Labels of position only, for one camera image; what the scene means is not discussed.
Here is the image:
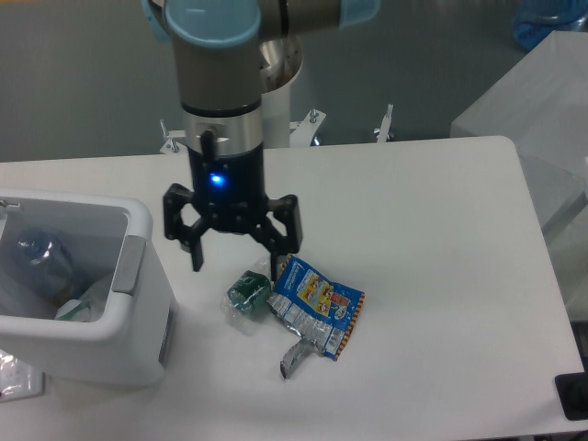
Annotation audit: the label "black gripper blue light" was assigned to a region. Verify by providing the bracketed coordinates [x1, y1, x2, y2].
[162, 142, 305, 282]

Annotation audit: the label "clear bottle green label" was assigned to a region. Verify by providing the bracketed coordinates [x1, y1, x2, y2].
[220, 258, 273, 336]

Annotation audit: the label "blue foil snack bag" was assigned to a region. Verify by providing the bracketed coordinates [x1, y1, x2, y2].
[267, 255, 365, 379]

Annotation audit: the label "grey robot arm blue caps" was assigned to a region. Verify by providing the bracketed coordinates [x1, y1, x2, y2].
[142, 1, 380, 270]

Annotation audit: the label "white plastic trash can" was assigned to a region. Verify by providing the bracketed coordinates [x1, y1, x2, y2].
[1, 188, 176, 386]

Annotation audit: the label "white paper trash in bin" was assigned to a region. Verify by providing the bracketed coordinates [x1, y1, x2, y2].
[55, 273, 114, 322]

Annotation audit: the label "metal clamp bolt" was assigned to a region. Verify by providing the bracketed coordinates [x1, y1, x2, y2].
[374, 103, 394, 143]

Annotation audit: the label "crushed blue bottle in bin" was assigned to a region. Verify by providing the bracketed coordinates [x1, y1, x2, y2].
[15, 229, 74, 305]

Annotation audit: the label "white table beside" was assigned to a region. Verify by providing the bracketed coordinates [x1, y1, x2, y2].
[450, 31, 587, 322]

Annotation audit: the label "blue water jug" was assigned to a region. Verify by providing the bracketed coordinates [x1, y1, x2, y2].
[511, 1, 587, 51]

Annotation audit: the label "black device at table edge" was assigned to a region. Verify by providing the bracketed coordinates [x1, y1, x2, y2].
[555, 372, 587, 421]

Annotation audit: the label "white wall socket plate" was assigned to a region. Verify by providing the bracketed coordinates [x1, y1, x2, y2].
[1, 351, 45, 403]

